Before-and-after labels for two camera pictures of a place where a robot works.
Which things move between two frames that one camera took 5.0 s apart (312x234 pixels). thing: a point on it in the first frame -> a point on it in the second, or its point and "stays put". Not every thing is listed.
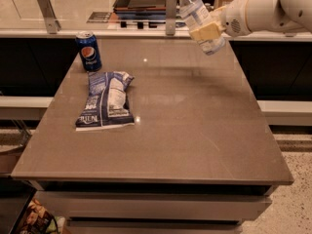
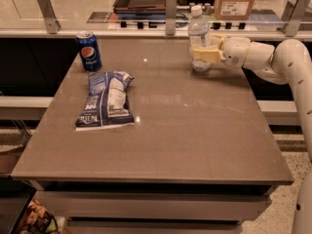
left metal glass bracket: [52, 23] stays put
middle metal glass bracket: [171, 13] stays put
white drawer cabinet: [154, 208] stays put
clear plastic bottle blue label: [196, 16] -> [199, 41]
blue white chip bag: [106, 102] stays put
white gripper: [234, 19] -> [236, 53]
